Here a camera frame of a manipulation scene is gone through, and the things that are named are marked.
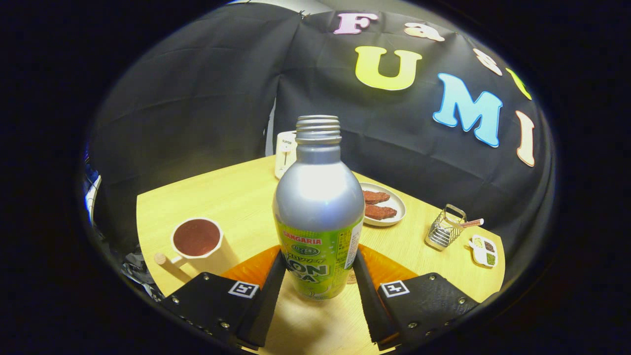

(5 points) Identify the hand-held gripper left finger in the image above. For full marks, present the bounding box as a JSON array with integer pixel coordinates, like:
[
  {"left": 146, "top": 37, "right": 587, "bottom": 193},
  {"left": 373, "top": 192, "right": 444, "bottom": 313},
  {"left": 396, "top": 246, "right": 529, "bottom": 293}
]
[{"left": 160, "top": 245, "right": 288, "bottom": 348}]

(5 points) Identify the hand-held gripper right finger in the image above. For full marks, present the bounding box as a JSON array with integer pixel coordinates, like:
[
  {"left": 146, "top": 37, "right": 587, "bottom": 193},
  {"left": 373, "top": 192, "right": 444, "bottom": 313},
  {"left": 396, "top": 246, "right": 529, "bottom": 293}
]
[{"left": 352, "top": 244, "right": 481, "bottom": 352}]

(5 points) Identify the beige wooden cup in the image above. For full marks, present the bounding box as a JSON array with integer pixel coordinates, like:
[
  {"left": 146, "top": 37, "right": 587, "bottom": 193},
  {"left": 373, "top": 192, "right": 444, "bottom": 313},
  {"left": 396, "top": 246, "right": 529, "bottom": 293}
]
[{"left": 154, "top": 217, "right": 224, "bottom": 266}]

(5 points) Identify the silver juice bottle green label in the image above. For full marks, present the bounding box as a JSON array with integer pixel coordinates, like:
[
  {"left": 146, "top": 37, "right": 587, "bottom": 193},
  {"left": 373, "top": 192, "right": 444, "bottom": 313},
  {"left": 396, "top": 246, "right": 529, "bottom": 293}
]
[{"left": 273, "top": 115, "right": 366, "bottom": 300}]

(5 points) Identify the wooden table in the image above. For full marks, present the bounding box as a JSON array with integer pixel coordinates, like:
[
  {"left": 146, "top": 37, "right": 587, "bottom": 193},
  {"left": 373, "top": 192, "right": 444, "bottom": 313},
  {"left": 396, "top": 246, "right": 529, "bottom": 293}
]
[{"left": 136, "top": 155, "right": 506, "bottom": 355}]

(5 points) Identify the white round plate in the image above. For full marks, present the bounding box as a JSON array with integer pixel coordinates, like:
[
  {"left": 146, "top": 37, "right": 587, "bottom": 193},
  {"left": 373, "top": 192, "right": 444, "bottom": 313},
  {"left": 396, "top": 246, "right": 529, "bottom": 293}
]
[{"left": 359, "top": 182, "right": 407, "bottom": 227}]

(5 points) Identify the white sectioned condiment dish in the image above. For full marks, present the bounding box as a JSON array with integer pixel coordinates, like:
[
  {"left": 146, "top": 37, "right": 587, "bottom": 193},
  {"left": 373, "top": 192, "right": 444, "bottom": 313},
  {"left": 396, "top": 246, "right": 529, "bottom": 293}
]
[{"left": 468, "top": 235, "right": 498, "bottom": 268}]

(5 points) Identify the crumpled dark bag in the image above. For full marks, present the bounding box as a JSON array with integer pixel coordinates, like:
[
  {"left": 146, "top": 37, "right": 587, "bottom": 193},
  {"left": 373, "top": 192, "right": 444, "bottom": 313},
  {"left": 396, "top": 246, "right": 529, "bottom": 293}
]
[{"left": 121, "top": 247, "right": 166, "bottom": 301}]

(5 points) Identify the white toaster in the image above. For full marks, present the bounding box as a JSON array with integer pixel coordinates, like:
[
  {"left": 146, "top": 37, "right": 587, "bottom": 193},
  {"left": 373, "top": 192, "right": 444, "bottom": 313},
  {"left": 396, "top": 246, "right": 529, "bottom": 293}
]
[{"left": 274, "top": 131, "right": 298, "bottom": 179}]

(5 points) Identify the black backdrop cloth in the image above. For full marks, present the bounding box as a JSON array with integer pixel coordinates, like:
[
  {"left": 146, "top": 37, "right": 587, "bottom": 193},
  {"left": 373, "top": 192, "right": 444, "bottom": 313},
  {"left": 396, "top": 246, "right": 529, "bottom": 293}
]
[{"left": 86, "top": 5, "right": 555, "bottom": 277}]

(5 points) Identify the metal wire basket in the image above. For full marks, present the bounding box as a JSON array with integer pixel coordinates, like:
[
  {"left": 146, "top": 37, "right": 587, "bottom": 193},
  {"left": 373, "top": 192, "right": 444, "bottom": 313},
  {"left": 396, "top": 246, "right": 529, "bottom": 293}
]
[{"left": 425, "top": 204, "right": 467, "bottom": 251}]

